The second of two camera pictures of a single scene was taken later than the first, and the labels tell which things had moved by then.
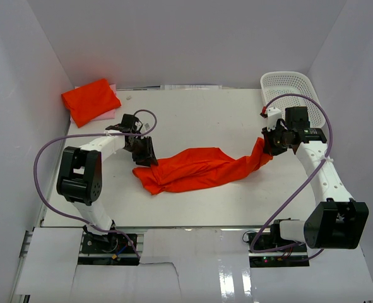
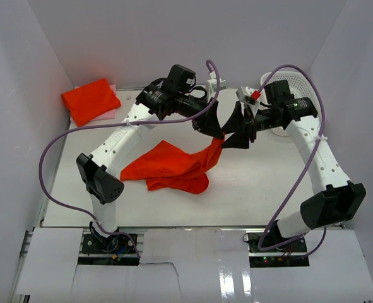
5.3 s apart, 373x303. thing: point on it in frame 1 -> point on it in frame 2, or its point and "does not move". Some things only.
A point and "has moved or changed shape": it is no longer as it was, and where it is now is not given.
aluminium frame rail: (21, 264) does not move
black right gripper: (269, 147) -> (240, 139)
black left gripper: (148, 155) -> (208, 122)
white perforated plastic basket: (275, 83) does not move
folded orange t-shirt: (90, 101) does not move
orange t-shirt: (197, 167) has moved or changed shape
